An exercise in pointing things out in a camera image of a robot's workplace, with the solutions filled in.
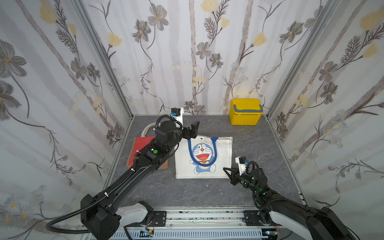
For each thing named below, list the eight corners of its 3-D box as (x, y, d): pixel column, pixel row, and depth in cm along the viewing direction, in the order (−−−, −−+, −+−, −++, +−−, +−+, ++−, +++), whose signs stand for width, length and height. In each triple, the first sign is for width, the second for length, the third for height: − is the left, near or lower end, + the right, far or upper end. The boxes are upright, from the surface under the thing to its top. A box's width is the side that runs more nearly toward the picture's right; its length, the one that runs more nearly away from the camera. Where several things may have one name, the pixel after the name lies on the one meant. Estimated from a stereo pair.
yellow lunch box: (231, 127, 116) (235, 112, 104) (227, 111, 128) (231, 97, 115) (257, 127, 116) (264, 112, 104) (252, 111, 128) (258, 97, 116)
